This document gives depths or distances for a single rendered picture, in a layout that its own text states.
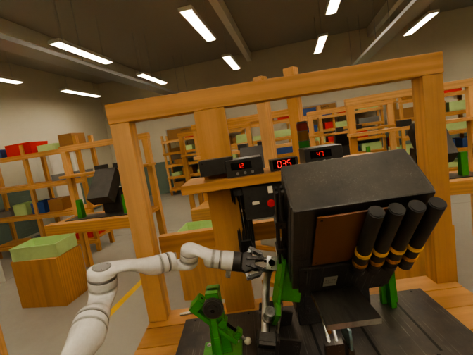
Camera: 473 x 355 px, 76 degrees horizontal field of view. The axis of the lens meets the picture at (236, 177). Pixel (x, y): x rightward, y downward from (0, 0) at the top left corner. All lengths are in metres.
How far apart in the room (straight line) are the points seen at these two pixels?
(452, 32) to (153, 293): 11.82
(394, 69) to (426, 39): 10.55
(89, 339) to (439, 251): 1.48
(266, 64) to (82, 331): 10.78
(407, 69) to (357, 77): 0.22
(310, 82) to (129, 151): 0.87
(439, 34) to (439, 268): 10.87
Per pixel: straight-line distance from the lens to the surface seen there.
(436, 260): 1.75
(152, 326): 1.66
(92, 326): 0.93
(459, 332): 1.46
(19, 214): 7.41
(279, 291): 1.13
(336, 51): 11.40
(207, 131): 1.38
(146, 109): 1.44
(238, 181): 1.26
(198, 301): 1.19
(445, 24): 12.39
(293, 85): 1.41
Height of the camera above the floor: 1.70
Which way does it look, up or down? 7 degrees down
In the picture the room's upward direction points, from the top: 9 degrees counter-clockwise
